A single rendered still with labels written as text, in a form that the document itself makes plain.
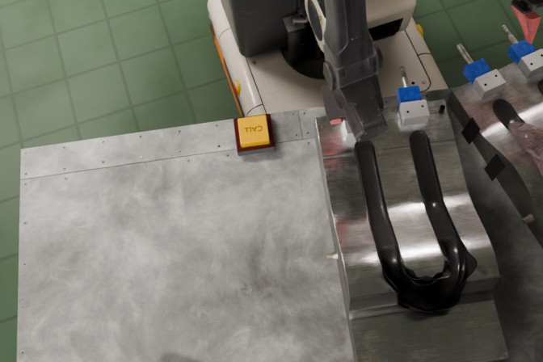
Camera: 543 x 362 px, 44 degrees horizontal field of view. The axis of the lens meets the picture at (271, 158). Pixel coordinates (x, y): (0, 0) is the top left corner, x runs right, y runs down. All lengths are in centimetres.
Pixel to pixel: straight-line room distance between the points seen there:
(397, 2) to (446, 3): 104
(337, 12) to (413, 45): 126
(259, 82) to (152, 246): 87
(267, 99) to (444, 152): 85
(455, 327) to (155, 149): 69
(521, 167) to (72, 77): 171
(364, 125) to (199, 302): 49
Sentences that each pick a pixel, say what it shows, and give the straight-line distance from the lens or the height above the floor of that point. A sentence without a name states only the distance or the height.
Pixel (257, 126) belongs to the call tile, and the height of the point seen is 84.
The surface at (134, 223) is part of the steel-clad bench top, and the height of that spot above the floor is 80.
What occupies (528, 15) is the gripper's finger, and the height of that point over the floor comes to 106.
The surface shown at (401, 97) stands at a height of 90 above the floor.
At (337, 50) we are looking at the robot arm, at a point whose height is 125.
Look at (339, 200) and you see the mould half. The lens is 127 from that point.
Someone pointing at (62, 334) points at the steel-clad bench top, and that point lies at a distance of 137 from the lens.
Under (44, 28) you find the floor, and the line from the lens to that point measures 272.
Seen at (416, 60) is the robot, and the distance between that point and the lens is 214.
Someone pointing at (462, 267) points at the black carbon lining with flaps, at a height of 92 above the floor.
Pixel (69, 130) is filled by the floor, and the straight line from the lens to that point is 246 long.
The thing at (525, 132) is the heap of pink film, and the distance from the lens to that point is 138.
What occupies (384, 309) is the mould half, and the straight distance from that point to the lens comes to 124.
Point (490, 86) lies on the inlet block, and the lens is 142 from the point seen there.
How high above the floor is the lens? 208
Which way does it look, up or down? 66 degrees down
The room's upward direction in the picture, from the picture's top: 7 degrees counter-clockwise
